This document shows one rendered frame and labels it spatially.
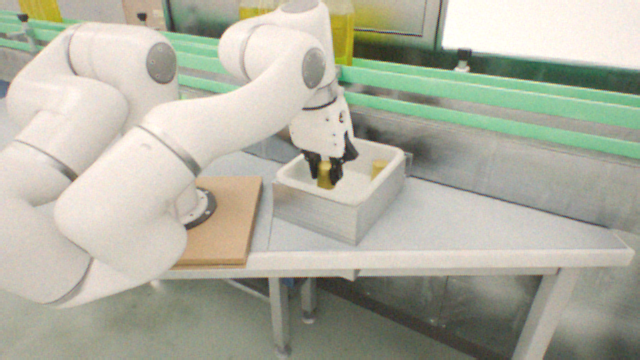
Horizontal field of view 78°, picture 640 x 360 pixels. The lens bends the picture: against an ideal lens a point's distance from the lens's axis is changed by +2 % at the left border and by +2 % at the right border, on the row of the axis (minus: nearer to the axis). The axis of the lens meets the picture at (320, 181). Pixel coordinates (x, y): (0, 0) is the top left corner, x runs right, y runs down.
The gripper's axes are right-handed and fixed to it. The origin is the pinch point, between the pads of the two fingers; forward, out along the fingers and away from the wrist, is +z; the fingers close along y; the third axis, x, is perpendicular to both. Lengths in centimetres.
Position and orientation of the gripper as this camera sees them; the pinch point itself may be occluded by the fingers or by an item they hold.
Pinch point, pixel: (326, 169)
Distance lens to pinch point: 70.5
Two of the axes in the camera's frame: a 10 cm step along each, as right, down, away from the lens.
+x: -5.1, 6.3, -5.8
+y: -8.5, -2.7, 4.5
